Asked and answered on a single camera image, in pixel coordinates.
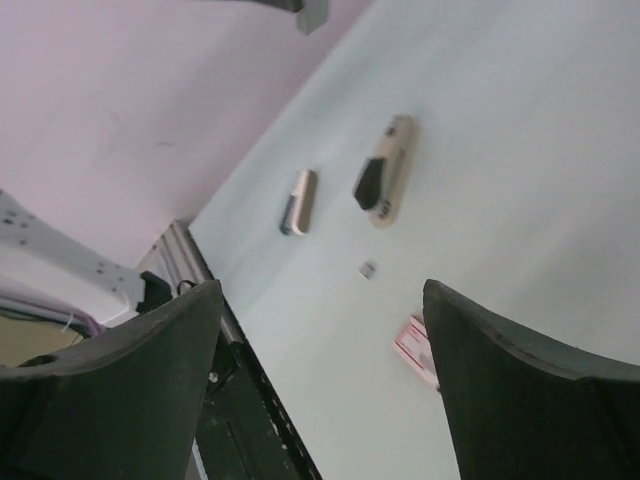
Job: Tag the aluminium frame rail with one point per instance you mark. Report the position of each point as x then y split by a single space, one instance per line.
175 257

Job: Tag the small staple strip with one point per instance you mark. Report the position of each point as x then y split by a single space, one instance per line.
368 269

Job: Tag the black silver stapler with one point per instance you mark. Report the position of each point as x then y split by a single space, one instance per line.
380 185

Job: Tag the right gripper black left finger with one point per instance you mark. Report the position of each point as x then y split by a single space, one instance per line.
122 405

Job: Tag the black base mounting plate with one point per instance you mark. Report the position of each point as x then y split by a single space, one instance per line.
244 431

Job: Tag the red staple box with tray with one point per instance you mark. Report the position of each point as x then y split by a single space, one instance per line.
413 345

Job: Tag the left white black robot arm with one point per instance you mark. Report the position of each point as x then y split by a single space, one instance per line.
46 269

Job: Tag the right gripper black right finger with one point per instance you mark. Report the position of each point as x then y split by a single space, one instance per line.
522 405

